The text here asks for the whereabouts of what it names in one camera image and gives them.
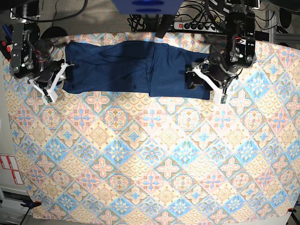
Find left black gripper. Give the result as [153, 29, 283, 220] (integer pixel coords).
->
[186, 55, 237, 103]

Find black round speaker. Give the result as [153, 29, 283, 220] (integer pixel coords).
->
[279, 10, 292, 29]

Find patterned tablecloth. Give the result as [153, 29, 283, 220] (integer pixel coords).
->
[0, 42, 300, 225]

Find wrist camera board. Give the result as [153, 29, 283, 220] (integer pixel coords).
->
[220, 94, 227, 104]
[45, 96, 52, 103]

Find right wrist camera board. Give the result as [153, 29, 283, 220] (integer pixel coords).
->
[45, 96, 52, 103]

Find blue handled clamp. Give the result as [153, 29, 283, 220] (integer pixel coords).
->
[2, 24, 14, 42]

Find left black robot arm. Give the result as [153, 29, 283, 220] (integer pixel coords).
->
[186, 0, 260, 104]

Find white power strip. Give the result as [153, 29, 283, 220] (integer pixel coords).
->
[173, 22, 219, 32]

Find black stand post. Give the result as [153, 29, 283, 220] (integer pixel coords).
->
[155, 15, 175, 38]

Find aluminium frame profile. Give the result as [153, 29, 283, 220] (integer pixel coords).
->
[266, 8, 300, 44]

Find black cable bundle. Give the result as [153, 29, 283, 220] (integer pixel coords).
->
[127, 14, 162, 32]

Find black red table clamp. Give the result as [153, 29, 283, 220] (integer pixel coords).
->
[0, 41, 12, 62]

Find blue box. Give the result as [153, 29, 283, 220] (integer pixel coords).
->
[112, 0, 183, 15]

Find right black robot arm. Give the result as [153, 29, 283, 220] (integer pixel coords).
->
[9, 0, 71, 104]

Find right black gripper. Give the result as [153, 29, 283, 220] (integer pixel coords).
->
[28, 60, 73, 102]

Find black orange clamp lower-right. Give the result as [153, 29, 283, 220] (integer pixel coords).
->
[288, 208, 297, 213]

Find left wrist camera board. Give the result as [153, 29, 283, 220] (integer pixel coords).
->
[220, 94, 227, 104]

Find black orange clamp lower-left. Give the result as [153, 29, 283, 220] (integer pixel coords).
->
[20, 200, 41, 209]

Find white red labels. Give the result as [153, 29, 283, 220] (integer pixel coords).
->
[0, 155, 23, 185]

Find blue long-sleeve T-shirt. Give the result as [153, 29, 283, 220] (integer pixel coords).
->
[63, 41, 210, 100]

